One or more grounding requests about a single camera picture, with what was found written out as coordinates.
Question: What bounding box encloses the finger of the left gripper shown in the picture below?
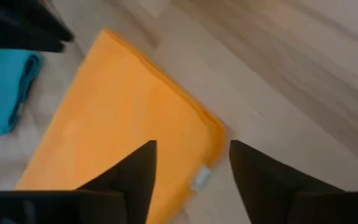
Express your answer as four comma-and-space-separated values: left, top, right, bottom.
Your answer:
0, 18, 67, 53
11, 0, 74, 43

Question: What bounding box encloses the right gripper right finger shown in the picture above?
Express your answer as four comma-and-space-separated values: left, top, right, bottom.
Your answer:
228, 139, 358, 224

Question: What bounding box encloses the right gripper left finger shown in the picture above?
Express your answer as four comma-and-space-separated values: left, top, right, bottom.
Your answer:
0, 139, 158, 224

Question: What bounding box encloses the teal microfiber towel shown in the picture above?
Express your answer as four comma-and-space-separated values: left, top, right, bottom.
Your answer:
0, 48, 43, 138

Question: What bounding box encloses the orange microfiber towel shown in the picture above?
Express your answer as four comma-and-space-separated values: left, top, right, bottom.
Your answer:
16, 27, 228, 224

